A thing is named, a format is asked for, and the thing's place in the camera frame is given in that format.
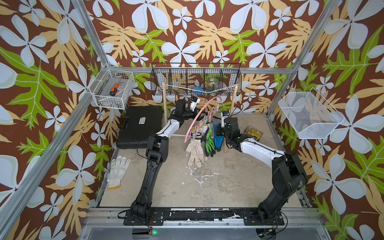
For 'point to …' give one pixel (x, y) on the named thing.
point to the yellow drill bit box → (251, 131)
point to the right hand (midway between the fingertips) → (218, 123)
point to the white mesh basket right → (313, 117)
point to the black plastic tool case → (139, 123)
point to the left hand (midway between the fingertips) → (206, 110)
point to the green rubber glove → (209, 144)
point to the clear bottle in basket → (213, 84)
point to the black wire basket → (196, 78)
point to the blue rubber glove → (218, 140)
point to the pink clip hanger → (207, 117)
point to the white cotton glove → (204, 128)
